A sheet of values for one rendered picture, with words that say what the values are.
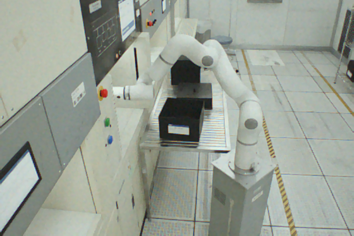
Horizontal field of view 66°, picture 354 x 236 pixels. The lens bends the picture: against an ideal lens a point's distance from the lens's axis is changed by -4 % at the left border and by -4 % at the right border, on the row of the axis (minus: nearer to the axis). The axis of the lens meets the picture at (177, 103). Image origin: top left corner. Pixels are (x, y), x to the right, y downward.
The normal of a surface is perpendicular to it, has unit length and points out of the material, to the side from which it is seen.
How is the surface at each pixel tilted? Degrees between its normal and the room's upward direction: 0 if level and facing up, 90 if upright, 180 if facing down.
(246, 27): 90
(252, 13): 90
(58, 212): 0
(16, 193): 90
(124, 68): 90
